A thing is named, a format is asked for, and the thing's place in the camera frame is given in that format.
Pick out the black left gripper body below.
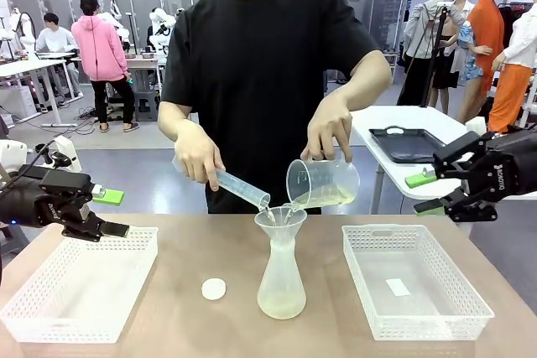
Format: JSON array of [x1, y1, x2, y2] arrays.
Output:
[[0, 175, 83, 229]]

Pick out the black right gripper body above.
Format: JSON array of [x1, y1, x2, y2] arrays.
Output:
[[469, 127, 537, 204]]

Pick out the clear measuring beaker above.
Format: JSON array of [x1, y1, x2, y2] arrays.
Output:
[[285, 156, 361, 209]]

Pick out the white round flask cap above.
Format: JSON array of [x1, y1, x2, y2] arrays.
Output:
[[201, 277, 227, 301]]

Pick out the clear graduated cylinder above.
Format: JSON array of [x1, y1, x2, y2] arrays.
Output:
[[172, 156, 272, 210]]

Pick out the clear plastic funnel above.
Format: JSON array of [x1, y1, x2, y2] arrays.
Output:
[[254, 205, 308, 242]]

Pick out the translucent conical plastic flask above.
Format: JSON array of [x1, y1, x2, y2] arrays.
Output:
[[256, 223, 307, 319]]

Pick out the person's left forearm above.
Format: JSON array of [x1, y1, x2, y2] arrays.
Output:
[[322, 49, 394, 114]]

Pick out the person's right forearm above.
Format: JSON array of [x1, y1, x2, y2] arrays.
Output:
[[158, 100, 201, 141]]

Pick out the person's right hand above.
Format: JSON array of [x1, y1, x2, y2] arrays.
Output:
[[174, 121, 227, 192]]

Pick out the person's left hand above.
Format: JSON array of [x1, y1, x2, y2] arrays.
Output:
[[300, 96, 354, 164]]

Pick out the black tray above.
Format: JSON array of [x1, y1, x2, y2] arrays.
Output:
[[368, 126, 446, 165]]

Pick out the white side table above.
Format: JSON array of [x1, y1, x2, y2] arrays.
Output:
[[351, 105, 471, 215]]

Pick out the mannequin white top orange trousers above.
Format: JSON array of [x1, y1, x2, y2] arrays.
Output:
[[488, 1, 537, 135]]

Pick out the white perforated basket with label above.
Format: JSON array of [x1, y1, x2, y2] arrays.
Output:
[[341, 223, 496, 341]]

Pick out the figure in blue floral dress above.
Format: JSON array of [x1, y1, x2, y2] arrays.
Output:
[[455, 0, 483, 82]]

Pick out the black tripod stand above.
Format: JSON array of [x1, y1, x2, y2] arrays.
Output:
[[396, 1, 450, 110]]

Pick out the white paper label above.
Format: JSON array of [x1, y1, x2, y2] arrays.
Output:
[[385, 278, 411, 297]]

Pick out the grey stool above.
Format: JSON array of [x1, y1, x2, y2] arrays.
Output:
[[133, 89, 159, 124]]

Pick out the mannequin in orange outfit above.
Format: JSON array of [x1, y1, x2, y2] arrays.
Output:
[[456, 0, 511, 124]]

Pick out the white office desk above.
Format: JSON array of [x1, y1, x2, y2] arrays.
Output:
[[0, 58, 79, 128]]

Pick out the mannequin in grey shirt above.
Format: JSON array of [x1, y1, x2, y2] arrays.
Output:
[[402, 0, 467, 103]]

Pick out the dark-haired person white top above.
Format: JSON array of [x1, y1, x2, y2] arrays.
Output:
[[35, 13, 83, 99]]

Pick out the grey desk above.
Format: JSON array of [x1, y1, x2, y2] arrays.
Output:
[[69, 51, 169, 99]]

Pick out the person in pink hoodie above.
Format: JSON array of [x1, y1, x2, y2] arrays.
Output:
[[70, 0, 140, 133]]

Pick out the white humanoid robot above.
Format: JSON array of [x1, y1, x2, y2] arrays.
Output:
[[8, 8, 37, 57], [149, 6, 177, 55]]

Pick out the person in black t-shirt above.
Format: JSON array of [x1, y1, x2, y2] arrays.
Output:
[[161, 0, 381, 215]]

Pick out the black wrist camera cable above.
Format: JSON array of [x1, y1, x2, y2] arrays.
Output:
[[0, 139, 58, 191]]

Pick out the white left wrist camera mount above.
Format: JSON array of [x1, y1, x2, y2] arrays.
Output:
[[50, 135, 83, 174]]

